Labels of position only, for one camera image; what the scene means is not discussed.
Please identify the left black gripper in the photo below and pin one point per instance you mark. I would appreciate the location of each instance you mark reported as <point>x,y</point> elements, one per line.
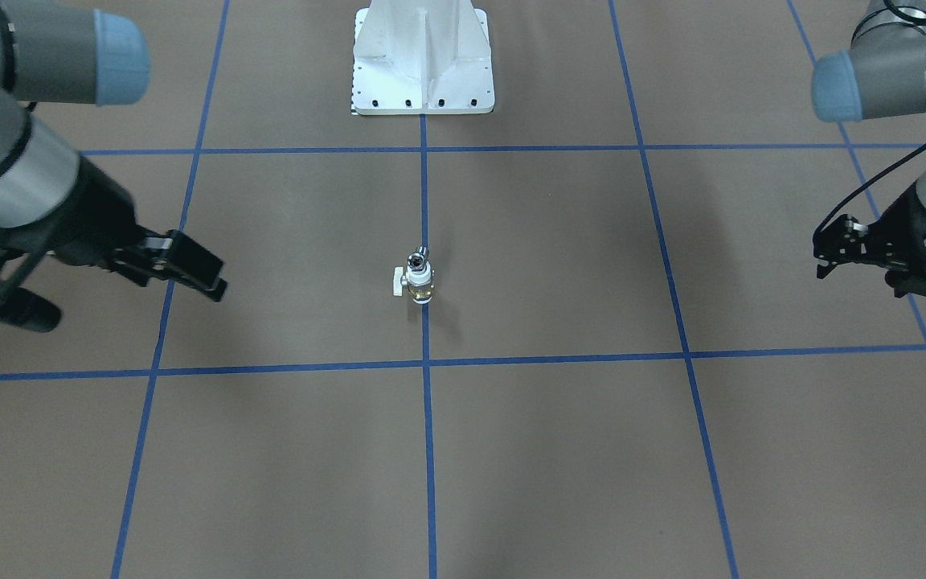
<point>907,223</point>

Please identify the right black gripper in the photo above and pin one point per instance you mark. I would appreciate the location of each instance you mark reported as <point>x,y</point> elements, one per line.
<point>100,215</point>

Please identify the small metal pipe fitting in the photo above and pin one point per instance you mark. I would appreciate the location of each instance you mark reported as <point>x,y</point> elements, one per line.
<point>417,261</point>

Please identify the white brass PPR valve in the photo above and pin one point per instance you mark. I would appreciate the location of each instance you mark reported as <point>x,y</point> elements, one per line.
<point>418,285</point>

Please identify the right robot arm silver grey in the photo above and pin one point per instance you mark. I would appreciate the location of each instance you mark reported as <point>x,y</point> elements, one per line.
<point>54,201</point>

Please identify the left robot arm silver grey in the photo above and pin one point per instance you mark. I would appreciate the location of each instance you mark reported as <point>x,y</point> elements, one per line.
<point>881,74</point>

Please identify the white pedestal column base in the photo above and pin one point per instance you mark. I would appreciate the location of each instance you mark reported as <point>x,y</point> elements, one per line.
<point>422,58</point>

